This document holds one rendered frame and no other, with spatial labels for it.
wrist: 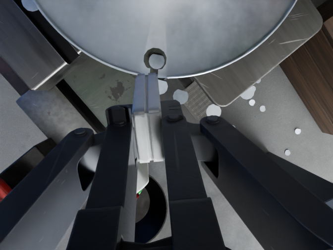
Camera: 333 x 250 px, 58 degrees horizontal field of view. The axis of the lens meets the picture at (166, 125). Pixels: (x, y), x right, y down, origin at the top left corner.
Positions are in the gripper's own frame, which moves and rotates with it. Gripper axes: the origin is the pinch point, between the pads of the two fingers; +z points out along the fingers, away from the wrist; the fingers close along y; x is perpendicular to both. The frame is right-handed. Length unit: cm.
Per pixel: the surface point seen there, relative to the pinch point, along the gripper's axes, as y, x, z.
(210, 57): 6.2, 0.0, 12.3
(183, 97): 4.4, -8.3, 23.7
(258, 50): 11.2, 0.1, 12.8
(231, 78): 8.3, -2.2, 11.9
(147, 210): -7, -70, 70
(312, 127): 58, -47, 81
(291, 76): 49, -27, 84
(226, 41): 7.9, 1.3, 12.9
